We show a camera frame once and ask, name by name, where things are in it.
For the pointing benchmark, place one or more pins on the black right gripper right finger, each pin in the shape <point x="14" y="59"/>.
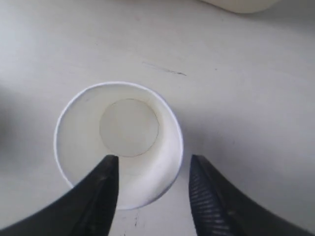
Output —
<point x="218" y="208"/>

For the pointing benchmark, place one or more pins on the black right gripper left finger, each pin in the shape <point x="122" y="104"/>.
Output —
<point x="88" y="209"/>

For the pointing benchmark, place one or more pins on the white paper cup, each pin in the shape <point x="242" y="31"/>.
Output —
<point x="130" y="121"/>

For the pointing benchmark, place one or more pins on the right cream plastic bin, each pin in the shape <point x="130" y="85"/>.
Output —
<point x="243" y="6"/>

